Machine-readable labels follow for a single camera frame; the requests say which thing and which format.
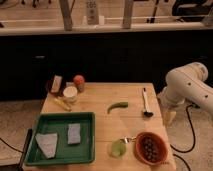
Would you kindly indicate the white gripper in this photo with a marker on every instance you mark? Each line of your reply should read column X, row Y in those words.
column 168, row 99

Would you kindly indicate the green pepper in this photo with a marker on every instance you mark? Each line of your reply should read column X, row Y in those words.
column 117, row 105

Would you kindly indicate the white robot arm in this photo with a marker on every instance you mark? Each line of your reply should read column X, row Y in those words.
column 185, row 82

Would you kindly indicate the black and white spoon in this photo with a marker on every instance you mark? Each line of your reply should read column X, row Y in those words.
column 147, row 111

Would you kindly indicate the orange bowl with dark berries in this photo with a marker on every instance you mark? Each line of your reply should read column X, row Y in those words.
column 149, row 148

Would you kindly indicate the small metal clip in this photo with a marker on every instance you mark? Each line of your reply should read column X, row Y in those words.
column 128, row 139

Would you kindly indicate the blue-grey sponge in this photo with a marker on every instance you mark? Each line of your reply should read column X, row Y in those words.
column 74, row 133

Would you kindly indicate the orange topped shaker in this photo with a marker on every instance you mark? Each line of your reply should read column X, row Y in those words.
column 79, row 82

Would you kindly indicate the white round container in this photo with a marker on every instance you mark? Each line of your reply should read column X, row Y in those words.
column 70, row 94

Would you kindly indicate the green plastic tray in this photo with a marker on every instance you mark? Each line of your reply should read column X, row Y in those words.
column 66, row 153

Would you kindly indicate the grey cloth piece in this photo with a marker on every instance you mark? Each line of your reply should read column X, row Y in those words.
column 47, row 143

